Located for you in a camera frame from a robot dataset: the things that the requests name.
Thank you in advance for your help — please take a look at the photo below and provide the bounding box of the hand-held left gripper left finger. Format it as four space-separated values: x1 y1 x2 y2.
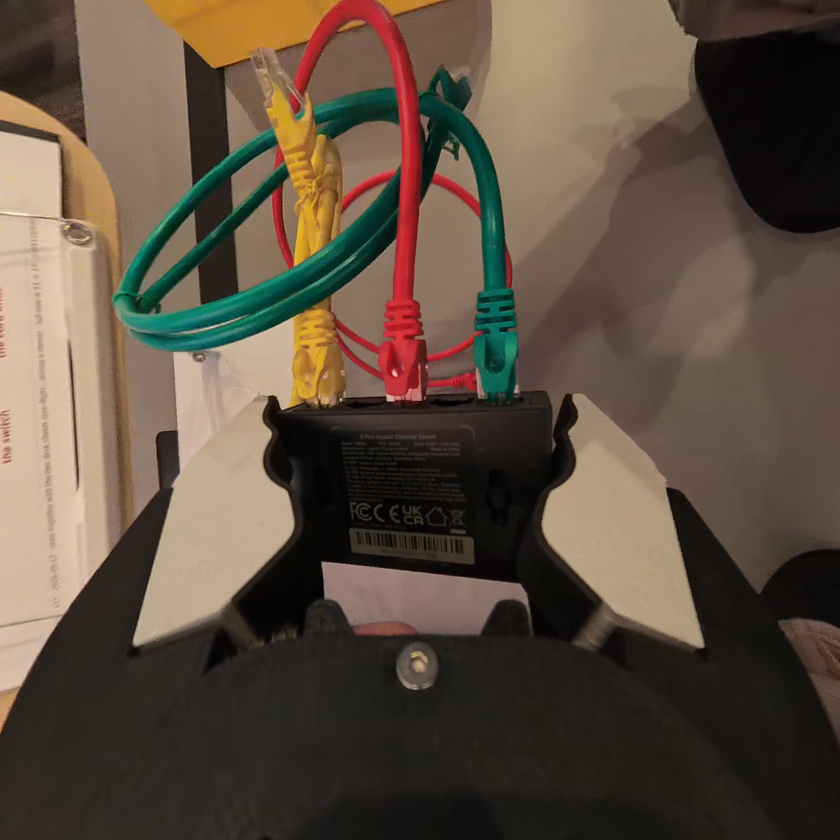
131 395 301 647

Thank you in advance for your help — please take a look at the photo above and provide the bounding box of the yellow ethernet cable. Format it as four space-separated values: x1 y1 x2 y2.
249 47 349 408

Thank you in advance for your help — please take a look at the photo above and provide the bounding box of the black rounded object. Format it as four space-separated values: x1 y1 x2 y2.
694 33 840 234

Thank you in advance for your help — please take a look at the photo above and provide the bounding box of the yellow plastic bin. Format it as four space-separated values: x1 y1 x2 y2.
141 0 494 70

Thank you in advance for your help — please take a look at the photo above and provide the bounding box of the red ethernet cable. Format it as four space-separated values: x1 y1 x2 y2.
272 0 514 403

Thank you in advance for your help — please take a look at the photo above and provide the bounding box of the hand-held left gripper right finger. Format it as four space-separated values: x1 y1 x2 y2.
525 394 706 652

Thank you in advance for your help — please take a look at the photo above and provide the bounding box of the yellow twist tie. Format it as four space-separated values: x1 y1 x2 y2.
295 161 343 214

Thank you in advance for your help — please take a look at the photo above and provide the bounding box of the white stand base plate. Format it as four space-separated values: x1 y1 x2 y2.
172 348 531 636

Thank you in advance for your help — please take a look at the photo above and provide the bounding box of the green ethernet cable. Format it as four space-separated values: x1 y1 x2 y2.
113 66 522 403

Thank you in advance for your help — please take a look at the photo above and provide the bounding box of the black ethernet switch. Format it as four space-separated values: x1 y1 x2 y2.
274 390 559 584

